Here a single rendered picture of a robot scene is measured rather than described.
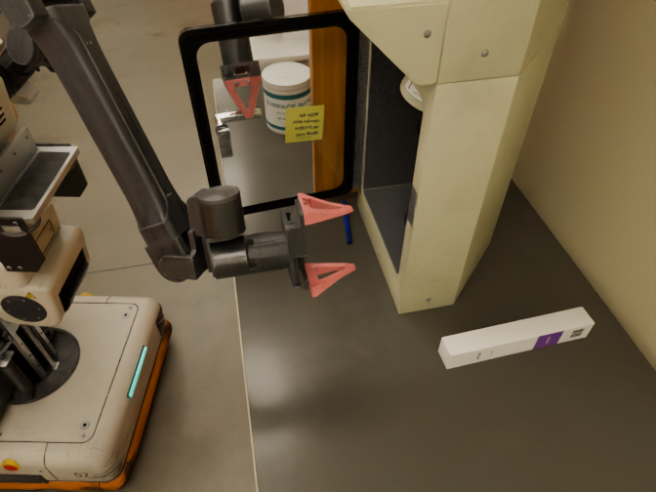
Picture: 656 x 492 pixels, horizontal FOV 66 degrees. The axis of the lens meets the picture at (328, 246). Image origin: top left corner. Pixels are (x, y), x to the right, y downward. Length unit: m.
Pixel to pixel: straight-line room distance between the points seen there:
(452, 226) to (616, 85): 0.42
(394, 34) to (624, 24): 0.55
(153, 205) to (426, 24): 0.41
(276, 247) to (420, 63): 0.30
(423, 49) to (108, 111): 0.39
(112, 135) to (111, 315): 1.28
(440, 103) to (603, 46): 0.49
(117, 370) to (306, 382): 1.00
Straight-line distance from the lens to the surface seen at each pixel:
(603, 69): 1.11
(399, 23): 0.61
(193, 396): 2.00
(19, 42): 1.29
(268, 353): 0.92
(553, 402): 0.95
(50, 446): 1.75
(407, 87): 0.82
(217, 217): 0.68
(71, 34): 0.72
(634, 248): 1.08
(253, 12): 0.96
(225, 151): 0.97
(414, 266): 0.88
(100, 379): 1.80
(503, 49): 0.68
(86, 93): 0.72
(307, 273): 0.76
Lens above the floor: 1.72
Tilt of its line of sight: 46 degrees down
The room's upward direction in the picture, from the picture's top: straight up
